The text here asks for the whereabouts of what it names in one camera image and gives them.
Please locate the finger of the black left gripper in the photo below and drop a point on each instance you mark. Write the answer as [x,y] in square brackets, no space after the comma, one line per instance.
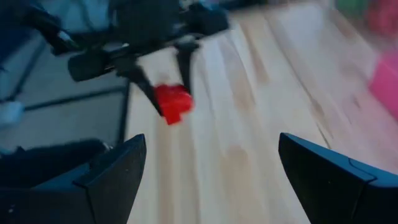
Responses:
[140,81]
[186,65]

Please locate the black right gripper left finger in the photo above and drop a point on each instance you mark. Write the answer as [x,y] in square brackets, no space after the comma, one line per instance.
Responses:
[109,193]

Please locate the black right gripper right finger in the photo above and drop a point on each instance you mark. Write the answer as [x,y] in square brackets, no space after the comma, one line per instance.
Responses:
[329,186]

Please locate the large red stepped block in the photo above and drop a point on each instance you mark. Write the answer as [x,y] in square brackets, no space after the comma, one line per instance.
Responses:
[174,102]

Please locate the green foam die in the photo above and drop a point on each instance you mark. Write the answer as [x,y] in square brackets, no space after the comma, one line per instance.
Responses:
[351,6]

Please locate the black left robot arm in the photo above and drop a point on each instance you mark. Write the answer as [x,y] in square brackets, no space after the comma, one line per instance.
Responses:
[37,18]

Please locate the pink plastic bin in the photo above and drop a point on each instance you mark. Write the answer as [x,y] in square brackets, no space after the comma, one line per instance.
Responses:
[385,87]

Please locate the black aluminium rig frame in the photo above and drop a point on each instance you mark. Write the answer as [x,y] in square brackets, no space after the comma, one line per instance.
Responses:
[124,109]

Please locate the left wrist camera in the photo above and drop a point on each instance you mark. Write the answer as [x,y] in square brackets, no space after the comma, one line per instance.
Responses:
[90,65]

